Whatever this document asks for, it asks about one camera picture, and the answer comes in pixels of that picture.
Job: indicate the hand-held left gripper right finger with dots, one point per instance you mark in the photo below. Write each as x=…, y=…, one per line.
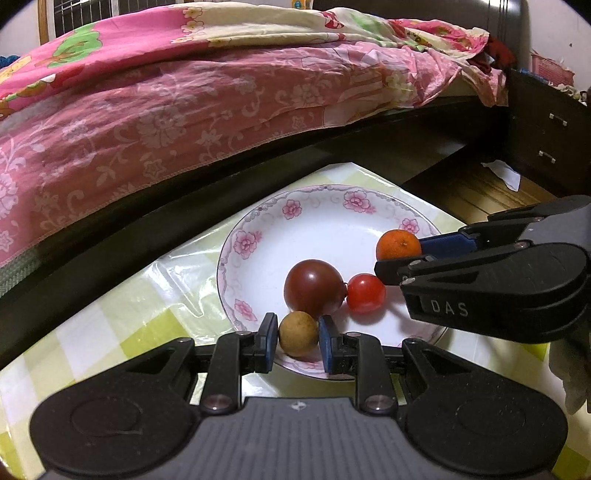
x=326, y=346

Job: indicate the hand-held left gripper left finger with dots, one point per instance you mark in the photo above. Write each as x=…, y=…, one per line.
x=267, y=345

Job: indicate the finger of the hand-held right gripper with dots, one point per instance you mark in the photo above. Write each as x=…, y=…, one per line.
x=450, y=245
x=392, y=272

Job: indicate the small orange mandarin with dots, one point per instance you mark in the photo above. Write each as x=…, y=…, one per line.
x=397, y=244

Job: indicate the brown longan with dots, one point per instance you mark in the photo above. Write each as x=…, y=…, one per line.
x=298, y=333

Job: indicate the white plate with pink flowers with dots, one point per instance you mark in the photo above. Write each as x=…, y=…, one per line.
x=323, y=230

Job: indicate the small red cherry tomato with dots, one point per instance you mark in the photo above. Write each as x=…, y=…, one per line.
x=365, y=293

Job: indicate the large dark red tomato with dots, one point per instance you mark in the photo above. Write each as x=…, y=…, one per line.
x=315, y=288

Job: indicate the white paper scrap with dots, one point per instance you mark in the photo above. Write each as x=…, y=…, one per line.
x=505, y=173

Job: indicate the clear plastic sheet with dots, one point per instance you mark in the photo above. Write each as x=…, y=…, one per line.
x=184, y=286

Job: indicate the dark wooden nightstand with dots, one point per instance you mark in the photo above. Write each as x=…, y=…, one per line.
x=549, y=134

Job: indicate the red cloth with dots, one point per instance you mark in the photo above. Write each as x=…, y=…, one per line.
x=501, y=53

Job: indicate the pink plastic basket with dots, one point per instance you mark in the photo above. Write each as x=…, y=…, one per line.
x=551, y=68

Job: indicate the pink floral bedsheet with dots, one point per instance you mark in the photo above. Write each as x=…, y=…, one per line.
x=152, y=124

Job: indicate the pink and cream printed quilt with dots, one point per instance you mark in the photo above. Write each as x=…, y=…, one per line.
x=138, y=37

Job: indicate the wooden framed window grille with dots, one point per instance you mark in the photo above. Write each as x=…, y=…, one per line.
x=78, y=18

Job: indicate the dark wooden bed frame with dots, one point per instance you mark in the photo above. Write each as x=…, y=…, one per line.
x=194, y=203

